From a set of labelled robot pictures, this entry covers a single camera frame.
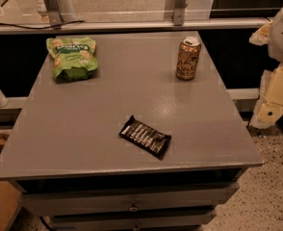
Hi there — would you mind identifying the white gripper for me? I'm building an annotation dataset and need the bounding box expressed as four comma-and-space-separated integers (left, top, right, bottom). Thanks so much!
248, 21, 283, 129

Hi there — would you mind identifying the orange soda can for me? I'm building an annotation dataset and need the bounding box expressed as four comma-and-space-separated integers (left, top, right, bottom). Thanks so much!
175, 37, 201, 81

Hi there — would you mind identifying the black chocolate rxbar wrapper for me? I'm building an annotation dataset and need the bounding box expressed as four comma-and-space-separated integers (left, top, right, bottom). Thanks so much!
118, 115, 171, 160

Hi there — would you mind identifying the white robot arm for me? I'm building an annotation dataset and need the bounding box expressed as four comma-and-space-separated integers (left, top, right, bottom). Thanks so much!
249, 7, 283, 129

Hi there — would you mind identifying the upper grey drawer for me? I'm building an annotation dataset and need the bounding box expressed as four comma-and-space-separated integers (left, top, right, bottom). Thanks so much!
19, 182, 239, 216

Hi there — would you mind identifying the grey drawer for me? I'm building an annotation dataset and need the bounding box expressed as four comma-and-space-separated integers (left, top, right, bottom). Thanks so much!
51, 209, 216, 231
19, 182, 239, 216

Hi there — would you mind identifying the green chip bag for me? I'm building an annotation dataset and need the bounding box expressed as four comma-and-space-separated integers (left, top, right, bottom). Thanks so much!
46, 37, 98, 81

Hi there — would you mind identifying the lower grey drawer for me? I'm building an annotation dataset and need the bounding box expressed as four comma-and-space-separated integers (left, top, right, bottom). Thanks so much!
51, 209, 216, 231

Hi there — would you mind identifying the right metal bracket post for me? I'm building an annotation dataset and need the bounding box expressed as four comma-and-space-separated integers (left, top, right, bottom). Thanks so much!
164, 0, 188, 26

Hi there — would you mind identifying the metal bracket post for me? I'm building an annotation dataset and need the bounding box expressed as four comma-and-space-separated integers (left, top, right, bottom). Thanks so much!
164, 0, 188, 26
43, 0, 62, 27

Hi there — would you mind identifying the white pipe behind bracket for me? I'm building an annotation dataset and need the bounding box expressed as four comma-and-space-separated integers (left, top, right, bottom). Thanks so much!
37, 0, 76, 23

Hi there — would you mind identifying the left metal bracket post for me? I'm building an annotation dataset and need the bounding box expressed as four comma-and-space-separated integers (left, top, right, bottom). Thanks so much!
43, 0, 62, 27

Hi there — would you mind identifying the grey metal rail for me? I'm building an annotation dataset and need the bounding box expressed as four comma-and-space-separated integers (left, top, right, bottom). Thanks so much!
0, 17, 270, 35

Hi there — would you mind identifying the black cable on rail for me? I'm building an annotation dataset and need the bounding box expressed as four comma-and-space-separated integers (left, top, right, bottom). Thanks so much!
0, 19, 87, 30

